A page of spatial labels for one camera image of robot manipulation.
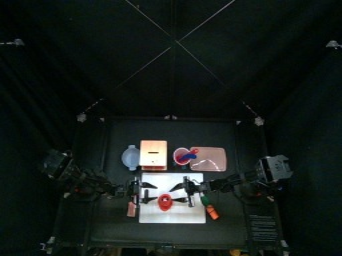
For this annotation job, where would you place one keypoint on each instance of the wooden drawer box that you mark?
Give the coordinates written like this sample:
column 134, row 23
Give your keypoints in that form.
column 154, row 150

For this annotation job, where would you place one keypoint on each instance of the pink plastic tray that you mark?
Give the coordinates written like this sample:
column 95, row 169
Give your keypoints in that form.
column 212, row 160

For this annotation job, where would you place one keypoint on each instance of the black backdrop cloth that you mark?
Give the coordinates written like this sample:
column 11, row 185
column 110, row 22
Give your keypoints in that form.
column 89, row 66

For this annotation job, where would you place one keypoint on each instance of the red plastic cup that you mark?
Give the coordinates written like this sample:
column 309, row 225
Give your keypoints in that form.
column 177, row 156

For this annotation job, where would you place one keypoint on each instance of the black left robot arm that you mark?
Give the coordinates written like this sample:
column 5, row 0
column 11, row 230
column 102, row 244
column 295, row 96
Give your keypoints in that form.
column 85, row 185

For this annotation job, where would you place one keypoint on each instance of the white corner bracket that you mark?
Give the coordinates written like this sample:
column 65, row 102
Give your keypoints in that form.
column 260, row 120
column 81, row 116

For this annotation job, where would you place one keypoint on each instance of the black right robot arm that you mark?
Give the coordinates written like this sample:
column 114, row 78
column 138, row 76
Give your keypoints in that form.
column 232, row 183

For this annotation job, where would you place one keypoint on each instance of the silver frame clamp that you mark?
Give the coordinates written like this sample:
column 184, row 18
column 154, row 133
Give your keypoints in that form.
column 333, row 44
column 18, row 42

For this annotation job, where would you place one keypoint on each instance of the toy carrot with green top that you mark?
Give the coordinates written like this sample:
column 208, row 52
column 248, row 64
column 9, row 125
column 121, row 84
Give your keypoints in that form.
column 213, row 212

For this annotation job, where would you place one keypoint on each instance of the red drawer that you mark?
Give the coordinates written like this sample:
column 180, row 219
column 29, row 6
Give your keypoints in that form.
column 154, row 168

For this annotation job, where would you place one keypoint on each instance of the white text sticker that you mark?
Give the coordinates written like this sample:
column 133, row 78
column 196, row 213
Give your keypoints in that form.
column 262, row 226

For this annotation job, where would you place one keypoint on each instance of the white cutting board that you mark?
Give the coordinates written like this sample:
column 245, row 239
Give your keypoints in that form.
column 174, row 215

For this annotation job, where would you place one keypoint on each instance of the blue-grey bowl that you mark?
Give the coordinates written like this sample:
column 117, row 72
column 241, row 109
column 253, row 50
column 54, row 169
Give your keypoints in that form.
column 129, row 158

